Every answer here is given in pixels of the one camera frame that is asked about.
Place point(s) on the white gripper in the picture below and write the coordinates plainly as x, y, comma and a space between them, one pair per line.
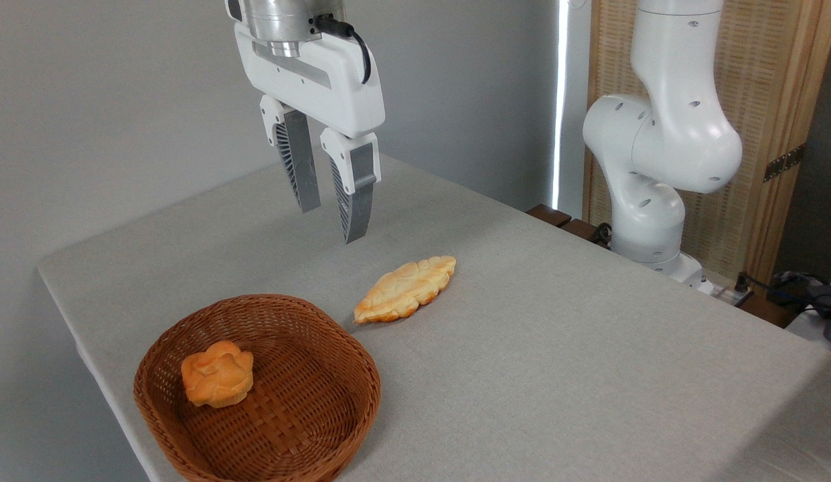
335, 94

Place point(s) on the long braided bread loaf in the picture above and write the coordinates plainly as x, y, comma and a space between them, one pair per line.
405, 288

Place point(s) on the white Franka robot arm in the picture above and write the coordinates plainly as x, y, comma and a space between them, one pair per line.
663, 134

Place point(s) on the round orange bread roll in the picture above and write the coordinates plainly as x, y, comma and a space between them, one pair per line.
214, 375

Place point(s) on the silver metal wrist flange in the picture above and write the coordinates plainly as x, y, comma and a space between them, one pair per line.
281, 20

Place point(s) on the brown wicker basket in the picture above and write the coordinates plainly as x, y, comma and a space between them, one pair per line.
301, 375

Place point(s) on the dark brown wooden block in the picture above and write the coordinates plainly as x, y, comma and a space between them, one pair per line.
549, 215
579, 229

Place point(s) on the white power strip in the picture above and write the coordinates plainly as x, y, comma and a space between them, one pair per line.
730, 293

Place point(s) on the metal hinge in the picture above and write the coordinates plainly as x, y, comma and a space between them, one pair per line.
783, 163

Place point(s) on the wooden rattan screen panel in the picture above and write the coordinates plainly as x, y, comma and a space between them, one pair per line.
770, 67

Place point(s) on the dark grey bag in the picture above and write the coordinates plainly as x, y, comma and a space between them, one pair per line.
823, 301

